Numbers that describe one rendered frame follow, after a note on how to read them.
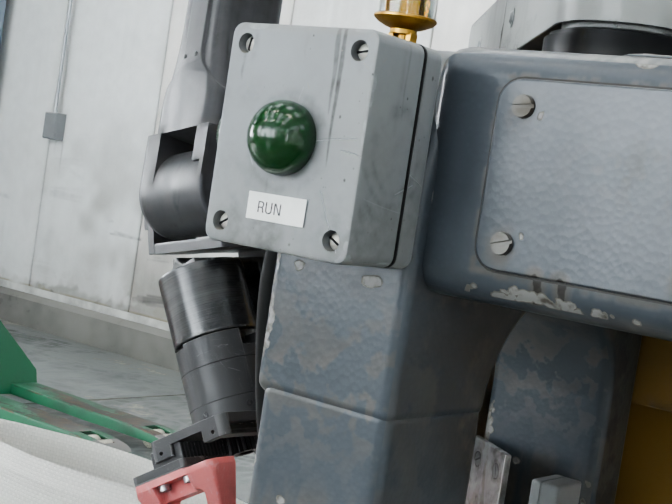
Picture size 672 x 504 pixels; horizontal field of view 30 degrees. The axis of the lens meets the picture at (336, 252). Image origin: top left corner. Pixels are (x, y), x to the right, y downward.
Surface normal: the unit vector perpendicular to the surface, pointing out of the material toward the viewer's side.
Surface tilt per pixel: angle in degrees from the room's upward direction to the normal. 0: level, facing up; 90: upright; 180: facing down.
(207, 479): 107
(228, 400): 71
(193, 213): 129
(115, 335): 90
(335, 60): 90
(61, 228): 90
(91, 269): 90
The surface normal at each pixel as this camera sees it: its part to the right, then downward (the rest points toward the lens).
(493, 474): -0.95, -0.13
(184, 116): -0.72, -0.24
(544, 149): -0.61, -0.05
